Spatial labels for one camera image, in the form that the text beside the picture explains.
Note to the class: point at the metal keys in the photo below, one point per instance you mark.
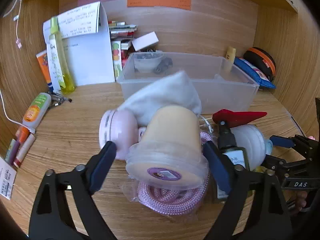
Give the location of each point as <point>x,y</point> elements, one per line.
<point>58,100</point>

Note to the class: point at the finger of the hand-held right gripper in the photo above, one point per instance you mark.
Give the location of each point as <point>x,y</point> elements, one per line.
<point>273,164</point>
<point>281,141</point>

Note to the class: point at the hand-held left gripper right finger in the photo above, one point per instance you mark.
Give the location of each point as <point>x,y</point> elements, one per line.
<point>217,166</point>

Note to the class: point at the beige cup with clear lid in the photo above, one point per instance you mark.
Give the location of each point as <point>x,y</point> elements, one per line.
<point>170,140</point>

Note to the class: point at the wooden desktop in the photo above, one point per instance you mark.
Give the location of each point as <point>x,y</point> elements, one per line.
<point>75,130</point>

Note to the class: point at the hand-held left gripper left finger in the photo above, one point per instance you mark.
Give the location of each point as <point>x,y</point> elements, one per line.
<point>102,166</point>

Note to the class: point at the white printed receipt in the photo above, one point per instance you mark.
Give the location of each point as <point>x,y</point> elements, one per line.
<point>6,177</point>

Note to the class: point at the clear bowl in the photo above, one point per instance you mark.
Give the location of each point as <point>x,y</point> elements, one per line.
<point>147,62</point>

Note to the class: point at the small white box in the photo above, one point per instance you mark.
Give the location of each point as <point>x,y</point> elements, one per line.
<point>145,41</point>

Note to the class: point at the black and orange pouch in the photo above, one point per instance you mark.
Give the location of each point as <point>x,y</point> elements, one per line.
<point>262,60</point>

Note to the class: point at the orange marker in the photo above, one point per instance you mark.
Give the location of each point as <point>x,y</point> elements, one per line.
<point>22,133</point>

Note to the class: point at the yellow liquid bottle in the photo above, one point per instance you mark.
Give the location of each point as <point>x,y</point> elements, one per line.
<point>65,77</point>

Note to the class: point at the clear plastic bin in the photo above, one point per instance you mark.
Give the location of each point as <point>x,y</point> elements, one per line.
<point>225,92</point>

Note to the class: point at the blue snack packet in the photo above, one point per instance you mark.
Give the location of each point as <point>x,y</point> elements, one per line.
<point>252,72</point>

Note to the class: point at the pink round container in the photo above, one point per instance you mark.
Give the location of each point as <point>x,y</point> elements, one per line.
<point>120,135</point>

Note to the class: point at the white printed tube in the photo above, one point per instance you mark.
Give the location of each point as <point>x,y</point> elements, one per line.
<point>53,65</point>

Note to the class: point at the white cloth pouch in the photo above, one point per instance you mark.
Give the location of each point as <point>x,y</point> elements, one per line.
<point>162,92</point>

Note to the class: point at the spray bottle with red trigger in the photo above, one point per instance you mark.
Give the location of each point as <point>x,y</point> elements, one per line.
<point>232,120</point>

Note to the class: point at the orange tube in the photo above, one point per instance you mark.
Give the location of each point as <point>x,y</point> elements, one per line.
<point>43,65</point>

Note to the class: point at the pale yellow tube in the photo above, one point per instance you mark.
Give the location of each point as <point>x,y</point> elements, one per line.
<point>230,60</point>

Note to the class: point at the person's right hand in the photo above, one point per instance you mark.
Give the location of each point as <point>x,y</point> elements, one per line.
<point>300,202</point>

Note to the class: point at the fruit printed box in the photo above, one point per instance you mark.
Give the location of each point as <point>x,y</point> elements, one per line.
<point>116,60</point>

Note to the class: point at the stack of flat packets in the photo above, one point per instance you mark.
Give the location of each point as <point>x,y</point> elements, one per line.
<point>122,28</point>

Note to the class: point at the purple pen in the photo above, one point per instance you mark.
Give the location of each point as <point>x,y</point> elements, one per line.
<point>14,152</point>

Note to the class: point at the orange paper note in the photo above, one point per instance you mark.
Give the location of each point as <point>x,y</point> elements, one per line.
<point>160,0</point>

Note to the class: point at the green stick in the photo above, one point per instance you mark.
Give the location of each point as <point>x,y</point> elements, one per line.
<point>10,150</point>

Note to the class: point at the cream and red tube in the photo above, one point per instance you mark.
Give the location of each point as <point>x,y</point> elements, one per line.
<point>23,151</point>

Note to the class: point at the white round ribbed object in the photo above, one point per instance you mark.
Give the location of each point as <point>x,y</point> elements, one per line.
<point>250,142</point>

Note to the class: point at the small black object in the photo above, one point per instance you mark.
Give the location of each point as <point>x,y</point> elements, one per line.
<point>163,65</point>

